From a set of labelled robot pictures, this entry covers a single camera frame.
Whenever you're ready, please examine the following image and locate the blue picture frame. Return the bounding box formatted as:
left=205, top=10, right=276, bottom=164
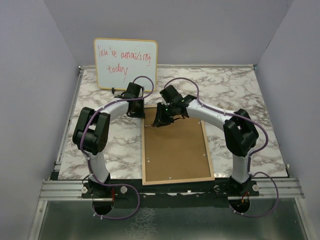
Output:
left=140, top=104, right=216, bottom=186

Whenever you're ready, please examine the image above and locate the white dry-erase board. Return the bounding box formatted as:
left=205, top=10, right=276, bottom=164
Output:
left=93, top=38, right=158, bottom=92

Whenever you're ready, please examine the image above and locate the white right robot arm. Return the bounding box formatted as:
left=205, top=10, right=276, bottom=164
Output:
left=151, top=84, right=259, bottom=196

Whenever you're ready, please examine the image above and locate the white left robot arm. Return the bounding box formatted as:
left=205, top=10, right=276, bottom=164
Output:
left=72, top=82, right=145, bottom=198

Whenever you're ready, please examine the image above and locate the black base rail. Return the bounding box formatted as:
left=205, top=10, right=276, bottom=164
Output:
left=49, top=172, right=261, bottom=209

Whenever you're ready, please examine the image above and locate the clear bag of hardware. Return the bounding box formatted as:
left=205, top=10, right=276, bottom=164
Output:
left=217, top=103, right=234, bottom=111

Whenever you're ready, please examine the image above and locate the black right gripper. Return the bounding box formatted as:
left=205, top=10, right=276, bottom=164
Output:
left=154, top=101, right=177, bottom=127

